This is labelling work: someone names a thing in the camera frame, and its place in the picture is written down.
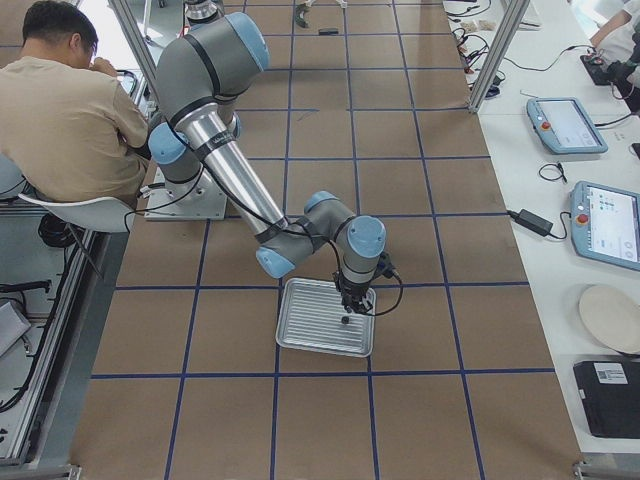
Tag upper teach pendant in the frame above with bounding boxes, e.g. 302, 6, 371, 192
526, 97, 608, 155

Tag black power adapter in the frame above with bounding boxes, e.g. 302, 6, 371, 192
507, 209, 553, 237

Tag beige round plate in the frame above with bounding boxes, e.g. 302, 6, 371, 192
578, 285, 639, 355

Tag lower teach pendant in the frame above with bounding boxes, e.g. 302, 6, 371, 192
570, 181, 639, 271

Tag aluminium frame post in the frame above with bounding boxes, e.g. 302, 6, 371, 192
468, 0, 529, 113

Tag man in beige shirt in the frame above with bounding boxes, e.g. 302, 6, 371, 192
1, 1, 148, 206

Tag olive brake shoe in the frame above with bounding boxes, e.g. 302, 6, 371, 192
293, 3, 310, 29

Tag black box with label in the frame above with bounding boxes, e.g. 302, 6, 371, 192
573, 361, 639, 439

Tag white chair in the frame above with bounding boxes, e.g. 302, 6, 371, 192
17, 192, 132, 281

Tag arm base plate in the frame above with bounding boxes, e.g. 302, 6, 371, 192
144, 165, 227, 221

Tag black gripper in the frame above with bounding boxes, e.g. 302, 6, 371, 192
333, 270, 374, 314

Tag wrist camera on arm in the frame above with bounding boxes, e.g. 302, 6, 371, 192
373, 251, 401, 281

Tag teach pendant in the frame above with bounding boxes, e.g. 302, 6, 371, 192
526, 97, 608, 155
570, 181, 639, 271

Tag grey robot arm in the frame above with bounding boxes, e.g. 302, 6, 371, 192
156, 12, 394, 315

